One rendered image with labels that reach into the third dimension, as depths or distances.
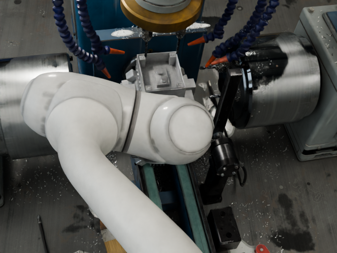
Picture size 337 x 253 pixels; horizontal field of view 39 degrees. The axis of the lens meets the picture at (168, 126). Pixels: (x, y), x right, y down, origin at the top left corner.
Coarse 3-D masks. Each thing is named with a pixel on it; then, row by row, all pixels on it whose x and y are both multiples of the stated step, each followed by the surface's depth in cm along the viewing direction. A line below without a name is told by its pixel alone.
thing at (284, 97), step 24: (264, 48) 120; (288, 48) 121; (312, 48) 123; (264, 72) 117; (288, 72) 118; (312, 72) 121; (216, 96) 123; (240, 96) 123; (264, 96) 118; (288, 96) 120; (312, 96) 123; (240, 120) 126; (264, 120) 124; (288, 120) 127
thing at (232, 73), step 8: (232, 72) 103; (240, 72) 103; (232, 80) 104; (240, 80) 105; (224, 88) 107; (232, 88) 106; (224, 96) 108; (232, 96) 109; (224, 104) 111; (232, 104) 112; (216, 112) 116; (224, 112) 114; (216, 120) 117; (224, 120) 117; (216, 128) 119; (224, 128) 120
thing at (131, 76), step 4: (128, 72) 122; (132, 72) 121; (184, 72) 124; (128, 76) 121; (132, 76) 121; (128, 80) 122; (132, 80) 122; (136, 160) 122; (140, 160) 121; (140, 164) 123
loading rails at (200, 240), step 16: (144, 176) 124; (176, 176) 128; (192, 176) 124; (144, 192) 121; (160, 192) 130; (176, 192) 131; (192, 192) 123; (160, 208) 120; (176, 208) 132; (192, 208) 120; (192, 224) 118; (208, 224) 117; (208, 240) 115
